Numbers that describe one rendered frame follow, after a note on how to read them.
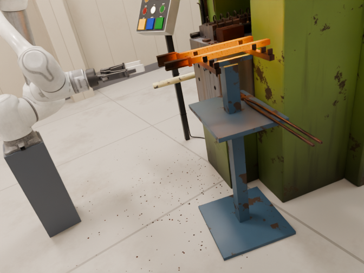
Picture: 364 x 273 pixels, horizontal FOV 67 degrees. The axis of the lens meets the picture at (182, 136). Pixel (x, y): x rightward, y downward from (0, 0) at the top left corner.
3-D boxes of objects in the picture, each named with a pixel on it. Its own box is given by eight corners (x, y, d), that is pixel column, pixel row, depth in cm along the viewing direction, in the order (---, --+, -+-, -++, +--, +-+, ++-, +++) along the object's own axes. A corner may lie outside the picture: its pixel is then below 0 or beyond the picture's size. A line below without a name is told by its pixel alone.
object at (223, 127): (219, 143, 105) (218, 138, 105) (188, 108, 140) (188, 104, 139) (288, 122, 110) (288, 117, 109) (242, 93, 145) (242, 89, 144)
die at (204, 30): (214, 40, 151) (212, 24, 147) (200, 37, 168) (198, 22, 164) (280, 24, 159) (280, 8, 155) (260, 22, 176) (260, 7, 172)
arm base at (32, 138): (5, 159, 140) (0, 149, 138) (4, 144, 157) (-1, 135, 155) (43, 144, 148) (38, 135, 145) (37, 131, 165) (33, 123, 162)
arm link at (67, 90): (79, 99, 116) (71, 88, 103) (40, 109, 113) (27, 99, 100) (72, 75, 117) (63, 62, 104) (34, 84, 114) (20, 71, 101)
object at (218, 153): (231, 189, 181) (223, 126, 159) (208, 161, 213) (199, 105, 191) (303, 162, 192) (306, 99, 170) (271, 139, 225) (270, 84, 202)
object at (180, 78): (154, 90, 196) (153, 83, 193) (153, 89, 200) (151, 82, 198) (211, 75, 205) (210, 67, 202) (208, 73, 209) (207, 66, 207)
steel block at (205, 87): (223, 125, 158) (215, 46, 137) (199, 105, 191) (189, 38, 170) (306, 99, 170) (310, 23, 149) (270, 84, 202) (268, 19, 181)
